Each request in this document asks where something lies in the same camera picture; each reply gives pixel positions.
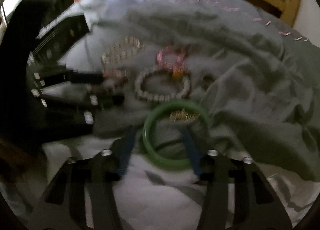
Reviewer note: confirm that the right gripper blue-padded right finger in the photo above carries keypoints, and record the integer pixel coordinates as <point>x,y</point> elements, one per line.
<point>256,204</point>

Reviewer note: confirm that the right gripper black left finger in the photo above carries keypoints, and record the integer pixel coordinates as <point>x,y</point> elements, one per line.
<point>78,182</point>

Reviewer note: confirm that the small gold pendant charm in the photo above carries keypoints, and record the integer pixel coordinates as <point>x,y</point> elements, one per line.
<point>183,115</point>

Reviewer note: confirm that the green jade bangle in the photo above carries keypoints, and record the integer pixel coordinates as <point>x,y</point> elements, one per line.
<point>168,143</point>

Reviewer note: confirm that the grey blue striped duvet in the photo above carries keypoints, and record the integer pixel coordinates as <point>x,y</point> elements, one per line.
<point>257,79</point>

